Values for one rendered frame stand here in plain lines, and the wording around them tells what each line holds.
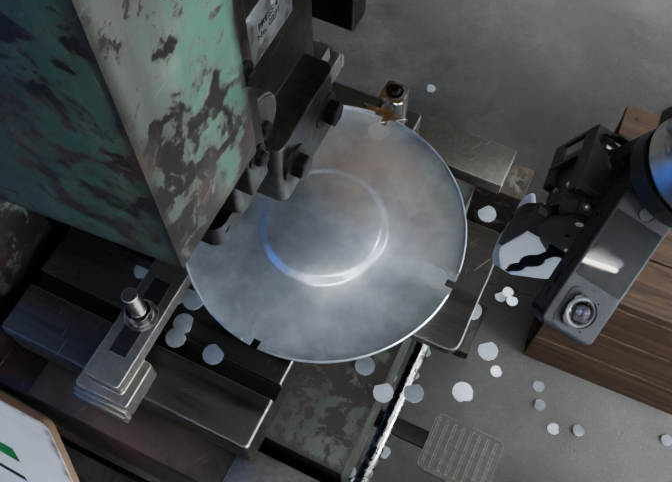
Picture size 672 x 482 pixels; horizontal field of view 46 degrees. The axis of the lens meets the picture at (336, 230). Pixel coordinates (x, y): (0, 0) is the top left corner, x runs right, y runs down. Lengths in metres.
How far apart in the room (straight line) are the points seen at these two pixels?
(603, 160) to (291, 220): 0.33
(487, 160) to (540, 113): 0.88
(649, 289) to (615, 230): 0.77
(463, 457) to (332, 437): 0.53
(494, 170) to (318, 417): 0.38
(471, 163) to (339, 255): 0.30
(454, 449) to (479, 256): 0.62
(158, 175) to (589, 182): 0.33
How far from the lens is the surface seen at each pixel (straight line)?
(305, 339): 0.76
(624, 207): 0.58
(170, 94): 0.39
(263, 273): 0.79
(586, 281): 0.58
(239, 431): 0.82
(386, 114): 0.88
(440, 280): 0.79
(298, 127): 0.65
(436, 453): 1.38
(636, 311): 1.33
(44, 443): 1.07
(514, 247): 0.67
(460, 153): 1.03
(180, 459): 0.91
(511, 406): 1.59
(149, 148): 0.39
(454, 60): 1.96
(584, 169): 0.61
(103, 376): 0.81
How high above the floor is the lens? 1.50
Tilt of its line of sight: 63 degrees down
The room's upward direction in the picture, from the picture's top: straight up
